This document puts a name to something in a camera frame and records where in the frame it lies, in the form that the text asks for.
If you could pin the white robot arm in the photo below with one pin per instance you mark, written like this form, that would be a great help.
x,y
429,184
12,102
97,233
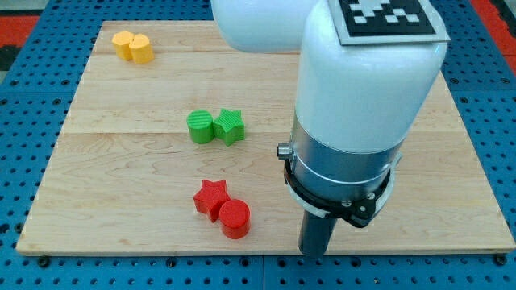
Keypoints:
x,y
365,69

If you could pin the green star block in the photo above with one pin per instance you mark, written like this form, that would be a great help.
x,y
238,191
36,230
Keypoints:
x,y
229,126

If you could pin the green cylinder block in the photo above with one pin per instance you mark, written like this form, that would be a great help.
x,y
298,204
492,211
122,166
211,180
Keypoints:
x,y
200,125

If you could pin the red star block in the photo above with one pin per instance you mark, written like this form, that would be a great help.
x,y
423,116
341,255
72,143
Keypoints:
x,y
210,198

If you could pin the red cylinder block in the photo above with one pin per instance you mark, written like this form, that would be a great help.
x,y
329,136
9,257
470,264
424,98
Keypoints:
x,y
234,216

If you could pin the wooden board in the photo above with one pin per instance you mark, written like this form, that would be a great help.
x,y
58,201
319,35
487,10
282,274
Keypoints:
x,y
124,171

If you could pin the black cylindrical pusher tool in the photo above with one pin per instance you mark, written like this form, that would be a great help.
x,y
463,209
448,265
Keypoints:
x,y
315,234

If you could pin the yellow heart block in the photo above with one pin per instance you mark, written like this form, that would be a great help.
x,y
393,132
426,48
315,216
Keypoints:
x,y
141,49

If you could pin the black white fiducial marker tag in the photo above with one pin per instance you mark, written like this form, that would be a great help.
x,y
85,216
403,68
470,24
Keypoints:
x,y
376,22

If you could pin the yellow hexagon block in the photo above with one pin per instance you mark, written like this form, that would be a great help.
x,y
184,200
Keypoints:
x,y
121,41

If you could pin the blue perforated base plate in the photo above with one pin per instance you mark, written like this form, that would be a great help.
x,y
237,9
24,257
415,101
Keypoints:
x,y
57,38

